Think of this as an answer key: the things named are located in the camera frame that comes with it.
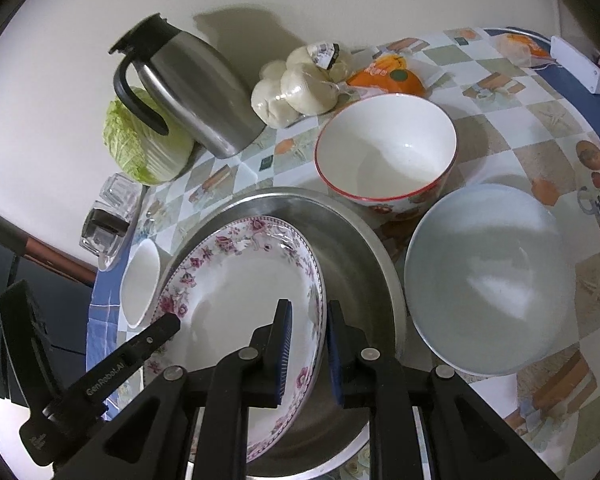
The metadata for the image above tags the plastic bag of steamed buns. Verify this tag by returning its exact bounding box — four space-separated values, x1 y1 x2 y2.
250 42 355 129

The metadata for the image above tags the floral rimmed white plate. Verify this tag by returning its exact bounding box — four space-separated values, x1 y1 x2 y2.
141 215 328 464

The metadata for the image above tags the orange translucent plastic bag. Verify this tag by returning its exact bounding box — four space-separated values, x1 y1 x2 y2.
497 32 555 69

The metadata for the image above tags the white power adapter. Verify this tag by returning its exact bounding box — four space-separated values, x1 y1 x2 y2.
550 35 600 95

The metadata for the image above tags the clear drinking glass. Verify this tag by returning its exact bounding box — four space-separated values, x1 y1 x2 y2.
100 172 142 211

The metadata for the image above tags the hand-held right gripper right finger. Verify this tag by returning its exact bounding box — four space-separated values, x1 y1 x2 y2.
326 300 561 480

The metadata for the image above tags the orange snack packet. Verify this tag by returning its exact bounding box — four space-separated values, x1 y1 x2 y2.
345 52 427 98

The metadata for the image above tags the large pale white bowl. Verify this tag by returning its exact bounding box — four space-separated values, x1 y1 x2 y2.
404 183 577 377

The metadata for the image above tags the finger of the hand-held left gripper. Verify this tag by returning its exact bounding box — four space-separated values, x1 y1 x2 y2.
42 312 182 415
0 280 63 411

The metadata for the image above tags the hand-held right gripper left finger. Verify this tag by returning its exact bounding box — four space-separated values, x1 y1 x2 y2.
55 299 293 480

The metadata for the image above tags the round metal basin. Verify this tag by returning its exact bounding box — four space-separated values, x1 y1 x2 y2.
155 186 407 478

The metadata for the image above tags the small white bowl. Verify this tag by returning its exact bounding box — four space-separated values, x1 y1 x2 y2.
119 237 162 330

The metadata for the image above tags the red rimmed white bowl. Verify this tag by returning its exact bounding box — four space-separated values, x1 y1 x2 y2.
314 94 457 222

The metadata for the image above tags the stainless steel thermos jug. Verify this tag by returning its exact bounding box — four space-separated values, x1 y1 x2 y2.
108 13 268 159

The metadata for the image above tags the checkered printed tablecloth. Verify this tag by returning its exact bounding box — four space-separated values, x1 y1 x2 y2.
85 25 600 480

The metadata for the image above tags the napa cabbage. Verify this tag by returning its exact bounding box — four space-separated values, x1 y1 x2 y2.
103 86 196 184

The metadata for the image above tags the round metal tray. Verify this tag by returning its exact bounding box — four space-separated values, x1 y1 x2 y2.
97 184 147 273

